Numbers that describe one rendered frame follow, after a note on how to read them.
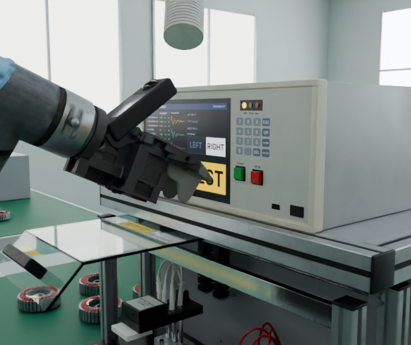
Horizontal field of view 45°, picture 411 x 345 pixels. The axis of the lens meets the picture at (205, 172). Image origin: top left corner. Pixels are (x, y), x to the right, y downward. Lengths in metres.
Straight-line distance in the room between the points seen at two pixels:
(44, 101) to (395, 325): 0.51
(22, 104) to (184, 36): 1.52
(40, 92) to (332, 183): 0.40
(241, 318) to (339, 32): 7.70
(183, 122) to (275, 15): 6.90
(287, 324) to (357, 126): 0.39
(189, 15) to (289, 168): 1.37
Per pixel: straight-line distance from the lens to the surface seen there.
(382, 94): 0.79
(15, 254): 0.83
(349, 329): 0.63
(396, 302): 0.70
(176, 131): 0.90
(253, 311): 0.99
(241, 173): 0.76
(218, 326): 1.09
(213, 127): 0.81
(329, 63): 8.58
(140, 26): 6.22
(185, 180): 0.67
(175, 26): 1.98
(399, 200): 0.85
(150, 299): 0.98
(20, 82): 0.55
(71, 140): 0.57
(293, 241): 0.67
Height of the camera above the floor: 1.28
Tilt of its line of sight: 7 degrees down
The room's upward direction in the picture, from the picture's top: straight up
